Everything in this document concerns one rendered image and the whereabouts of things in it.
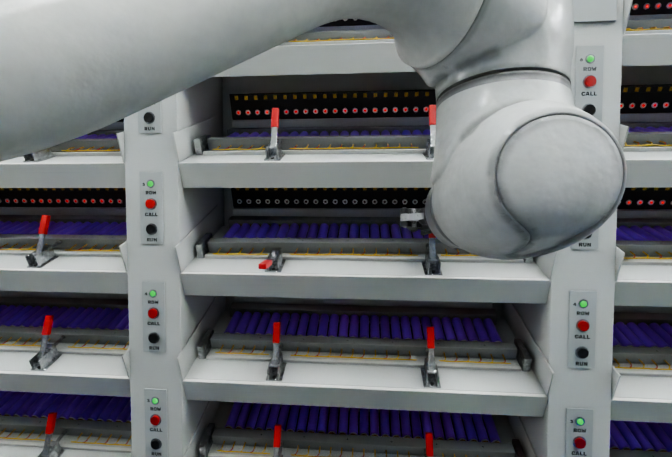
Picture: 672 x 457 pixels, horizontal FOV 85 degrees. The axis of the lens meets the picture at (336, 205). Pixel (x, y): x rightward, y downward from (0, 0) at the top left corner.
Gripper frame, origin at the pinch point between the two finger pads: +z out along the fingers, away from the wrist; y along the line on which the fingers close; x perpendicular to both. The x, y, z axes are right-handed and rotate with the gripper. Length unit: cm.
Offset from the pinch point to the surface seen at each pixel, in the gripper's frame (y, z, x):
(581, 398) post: 22.9, 2.2, -27.1
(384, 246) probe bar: -7.7, 4.5, -3.5
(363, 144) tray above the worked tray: -11.4, 1.7, 14.6
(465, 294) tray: 5.1, 0.4, -11.2
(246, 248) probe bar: -33.0, 4.3, -4.1
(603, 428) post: 26.3, 3.0, -31.7
